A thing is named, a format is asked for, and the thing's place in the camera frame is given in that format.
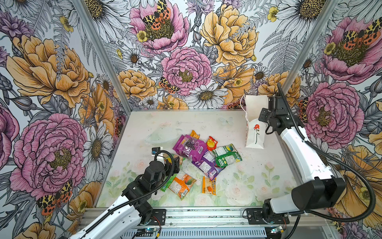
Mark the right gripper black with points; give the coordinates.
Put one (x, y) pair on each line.
(261, 117)

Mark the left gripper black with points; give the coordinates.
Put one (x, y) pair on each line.
(175, 170)

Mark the white floral paper bag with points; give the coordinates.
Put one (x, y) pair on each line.
(255, 133)

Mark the large orange snack bag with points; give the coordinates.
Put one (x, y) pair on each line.
(182, 184)

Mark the magenta snack bag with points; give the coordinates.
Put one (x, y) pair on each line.
(190, 147)

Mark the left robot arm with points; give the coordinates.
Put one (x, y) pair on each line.
(131, 208)

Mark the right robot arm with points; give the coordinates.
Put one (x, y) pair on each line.
(319, 187)

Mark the purple snack packet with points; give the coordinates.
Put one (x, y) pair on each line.
(208, 166)

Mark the small orange snack packet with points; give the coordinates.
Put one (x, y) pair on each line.
(194, 135)

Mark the narrow orange snack packet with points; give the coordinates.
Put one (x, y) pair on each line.
(209, 186)

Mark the small red snack packet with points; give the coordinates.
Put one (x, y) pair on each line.
(211, 144)

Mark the green circuit board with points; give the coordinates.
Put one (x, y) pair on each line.
(148, 232)

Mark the green white snack packet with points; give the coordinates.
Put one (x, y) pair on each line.
(226, 155)

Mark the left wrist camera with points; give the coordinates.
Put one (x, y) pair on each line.
(155, 150)

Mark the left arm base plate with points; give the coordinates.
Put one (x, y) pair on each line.
(155, 217)

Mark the aluminium front rail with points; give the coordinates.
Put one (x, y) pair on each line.
(226, 223)

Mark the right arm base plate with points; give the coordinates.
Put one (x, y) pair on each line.
(254, 216)

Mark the right aluminium frame post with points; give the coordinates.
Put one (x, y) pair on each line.
(321, 23)

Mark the aluminium frame post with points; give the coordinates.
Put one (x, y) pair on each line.
(96, 40)
(321, 23)

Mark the left aluminium frame post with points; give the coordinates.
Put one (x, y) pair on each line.
(96, 40)

